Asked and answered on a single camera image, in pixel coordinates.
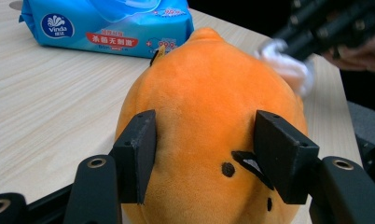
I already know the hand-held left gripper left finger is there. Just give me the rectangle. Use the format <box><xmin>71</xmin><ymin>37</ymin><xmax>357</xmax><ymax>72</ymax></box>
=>
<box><xmin>109</xmin><ymin>109</ymin><xmax>158</xmax><ymax>205</ymax></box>

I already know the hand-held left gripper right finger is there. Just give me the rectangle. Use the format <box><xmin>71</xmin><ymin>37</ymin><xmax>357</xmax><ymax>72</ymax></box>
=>
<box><xmin>254</xmin><ymin>109</ymin><xmax>320</xmax><ymax>205</ymax></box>

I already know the white wet wipe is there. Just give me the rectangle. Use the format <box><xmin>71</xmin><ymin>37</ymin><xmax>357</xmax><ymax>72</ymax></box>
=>
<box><xmin>254</xmin><ymin>38</ymin><xmax>316</xmax><ymax>98</ymax></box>

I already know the orange plush toy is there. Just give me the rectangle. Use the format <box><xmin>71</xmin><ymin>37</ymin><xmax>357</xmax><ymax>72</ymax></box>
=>
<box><xmin>115</xmin><ymin>27</ymin><xmax>309</xmax><ymax>224</ymax></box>

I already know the blue wet wipes pack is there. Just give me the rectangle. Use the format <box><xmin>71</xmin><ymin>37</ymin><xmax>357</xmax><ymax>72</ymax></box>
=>
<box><xmin>18</xmin><ymin>0</ymin><xmax>195</xmax><ymax>60</ymax></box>

